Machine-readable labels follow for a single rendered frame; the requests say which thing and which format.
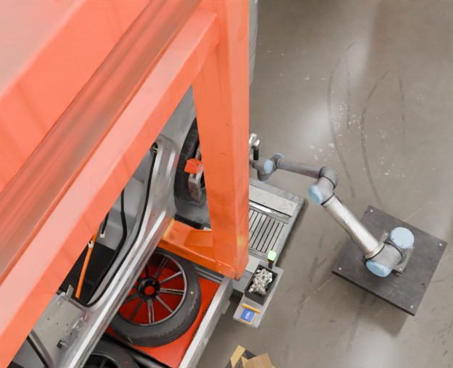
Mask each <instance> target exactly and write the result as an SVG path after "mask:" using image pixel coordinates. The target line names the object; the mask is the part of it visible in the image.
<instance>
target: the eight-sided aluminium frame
mask: <svg viewBox="0 0 453 368"><path fill-rule="evenodd" d="M200 157H201V146H200V143H199V146H198V148H197V151H196V155H195V159H196V160H198V161H199V159H200ZM202 172H203V165H202V167H201V172H200V173H198V174H197V175H193V174H190V176H189V180H188V183H189V186H190V193H191V198H192V199H195V200H197V201H199V202H200V201H202V200H203V199H205V198H206V197H207V195H206V186H204V187H203V188H201V183H200V181H201V175H202Z"/></svg>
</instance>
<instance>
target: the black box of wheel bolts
mask: <svg viewBox="0 0 453 368"><path fill-rule="evenodd" d="M277 277H278V274H277V273H275V272H273V271H271V270H270V269H267V268H265V267H264V266H262V265H260V264H258V267H257V269H256V270H255V272H254V273H253V275H252V277H251V278H250V280H249V282H248V284H247V286H246V287H245V289H244V296H245V297H247V298H249V299H251V300H252V301H254V302H257V303H258V304H261V305H262V306H263V305H264V304H265V302H266V300H267V298H268V296H269V294H270V293H271V291H272V289H273V287H274V285H275V284H276V282H277Z"/></svg>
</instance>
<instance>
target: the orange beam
mask: <svg viewBox="0 0 453 368"><path fill-rule="evenodd" d="M219 41H220V39H219V27H218V15H217V13H216V12H213V11H210V10H207V9H203V8H200V7H198V8H197V9H196V11H195V12H194V13H193V15H192V16H191V18H190V19H189V21H188V22H187V23H186V24H185V26H184V28H183V29H182V30H181V31H180V33H179V35H178V36H177V38H176V39H175V40H174V41H173V43H172V44H171V46H170V48H169V49H168V50H167V51H166V53H165V54H164V56H163V57H162V59H161V60H160V61H159V63H158V65H157V66H156V67H155V68H154V70H153V71H152V73H151V74H150V76H149V77H148V78H147V80H146V81H145V83H144V84H143V86H142V87H141V88H140V90H139V91H138V93H137V94H136V95H135V97H134V98H133V100H132V101H131V103H130V104H129V105H128V107H127V108H126V110H125V111H124V113H123V114H122V115H121V116H120V118H119V120H118V121H117V122H116V124H115V125H114V127H113V128H112V130H111V131H110V132H109V134H108V135H107V137H106V138H105V140H104V141H103V142H102V143H101V145H100V147H99V148H98V150H97V151H96V152H95V153H94V155H93V157H92V158H91V160H89V162H88V164H87V165H86V166H85V168H84V169H83V171H82V172H81V173H80V175H79V177H78V178H77V179H76V180H75V182H74V184H73V185H72V186H71V188H70V189H69V190H68V192H67V193H66V195H65V196H64V197H63V199H62V200H61V202H60V203H59V205H58V206H57V207H56V209H55V210H54V212H53V213H52V215H51V216H50V217H49V219H48V220H47V222H46V223H45V225H44V226H43V227H42V229H41V230H40V232H39V233H38V234H37V236H36V237H35V239H34V240H33V242H32V243H31V244H30V246H29V247H28V249H27V250H26V252H25V253H24V254H23V256H22V257H21V259H20V260H19V262H18V263H17V264H16V265H15V267H14V269H13V270H12V271H11V272H10V274H9V276H8V277H7V279H6V280H5V281H4V282H3V284H2V285H1V287H0V368H7V367H8V365H9V363H10V362H11V360H12V359H13V357H14V356H15V354H16V353H17V351H18V350H19V348H20V346H21V345H22V344H23V342H24V340H25V339H26V338H27V336H28V334H29V333H30V331H31V330H32V329H33V327H34V325H35V323H36V322H37V321H38V319H39V317H40V316H41V314H42V313H43V312H44V310H45V308H46V306H47V305H48V304H49V302H50V300H51V299H52V298H53V296H54V295H55V292H56V291H57V290H58V288H59V287H60V285H61V283H62V282H63V281H64V279H65V278H66V276H67V275H68V273H69V271H70V270H71V268H72V267H73V266H74V264H75V262H76V260H77V259H78V258H79V256H80V254H81V253H82V251H83V250H84V249H85V247H86V245H87V244H88V242H89V241H90V239H91V237H92V236H93V235H94V233H95V232H96V229H97V228H98V227H99V225H100V224H101V222H102V220H103V219H104V218H105V216H106V215H107V213H108V212H109V210H110V208H111V207H112V205H113V204H114V203H115V201H116V199H117V197H118V196H119V195H120V193H121V191H122V190H123V189H124V187H125V185H126V184H127V182H128V181H129V179H130V178H131V176H132V174H133V173H134V172H135V170H136V168H137V166H138V165H139V164H140V162H141V161H142V159H143V158H144V156H145V155H146V153H147V151H148V150H149V149H150V147H151V145H152V144H153V142H154V141H155V139H156V137H157V136H158V135H159V133H160V131H161V130H162V128H163V127H164V126H165V124H166V122H167V120H168V119H169V118H170V116H171V114H172V113H173V111H174V110H175V109H176V107H177V105H178V103H179V102H180V101H181V99H182V97H183V96H184V95H185V93H186V91H187V90H188V88H189V87H190V85H191V84H192V82H193V81H194V79H195V77H196V76H197V74H198V73H199V72H200V70H201V68H202V67H203V65H204V64H205V62H206V60H207V59H208V57H209V56H210V55H211V53H212V51H213V50H214V48H215V47H216V45H217V43H218V42H219Z"/></svg>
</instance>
